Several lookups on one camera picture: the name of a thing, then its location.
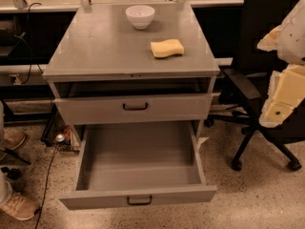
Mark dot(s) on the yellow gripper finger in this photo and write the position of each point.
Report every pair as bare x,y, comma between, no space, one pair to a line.
286,91
270,41

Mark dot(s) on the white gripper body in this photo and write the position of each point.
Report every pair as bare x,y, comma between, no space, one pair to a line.
294,38

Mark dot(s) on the yellow sponge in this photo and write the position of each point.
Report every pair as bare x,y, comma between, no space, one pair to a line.
166,48

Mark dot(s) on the closed grey upper drawer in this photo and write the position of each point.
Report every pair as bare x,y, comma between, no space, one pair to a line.
106,110

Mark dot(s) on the grey drawer cabinet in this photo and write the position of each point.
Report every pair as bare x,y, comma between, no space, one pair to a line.
102,55

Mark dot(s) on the open grey middle drawer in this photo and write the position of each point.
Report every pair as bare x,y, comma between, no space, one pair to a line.
158,159

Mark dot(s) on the black office chair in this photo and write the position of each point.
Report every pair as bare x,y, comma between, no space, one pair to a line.
266,79

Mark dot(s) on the white ceramic bowl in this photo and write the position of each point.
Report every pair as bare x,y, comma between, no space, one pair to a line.
140,16

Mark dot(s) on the tan sneaker upper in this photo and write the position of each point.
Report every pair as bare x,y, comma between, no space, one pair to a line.
14,141

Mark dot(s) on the tan sneaker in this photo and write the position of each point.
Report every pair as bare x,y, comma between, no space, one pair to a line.
19,207
14,141

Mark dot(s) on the tan sneaker lower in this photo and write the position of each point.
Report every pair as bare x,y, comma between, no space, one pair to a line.
19,207

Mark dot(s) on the black upper drawer handle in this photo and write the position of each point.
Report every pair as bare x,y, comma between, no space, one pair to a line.
131,108

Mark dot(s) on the black drawer handle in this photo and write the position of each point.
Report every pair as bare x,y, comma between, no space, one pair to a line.
139,201
131,108

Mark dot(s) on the black lower drawer handle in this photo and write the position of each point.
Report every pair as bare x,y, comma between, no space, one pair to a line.
139,201

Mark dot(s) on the wall power outlet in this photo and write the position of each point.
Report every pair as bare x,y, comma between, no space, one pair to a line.
15,80

